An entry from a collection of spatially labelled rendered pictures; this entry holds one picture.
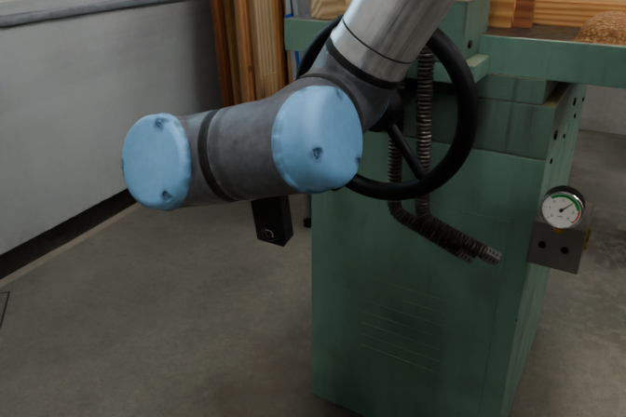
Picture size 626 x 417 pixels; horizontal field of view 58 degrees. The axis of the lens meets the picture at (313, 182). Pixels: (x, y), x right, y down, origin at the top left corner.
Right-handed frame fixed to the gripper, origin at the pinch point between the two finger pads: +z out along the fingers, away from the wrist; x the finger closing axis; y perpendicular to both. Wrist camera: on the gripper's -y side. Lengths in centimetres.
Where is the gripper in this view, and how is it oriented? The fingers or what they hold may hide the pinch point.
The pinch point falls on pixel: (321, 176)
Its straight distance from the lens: 84.5
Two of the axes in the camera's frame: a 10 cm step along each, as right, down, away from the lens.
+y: 1.8, -9.8, -1.3
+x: -8.7, -2.2, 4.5
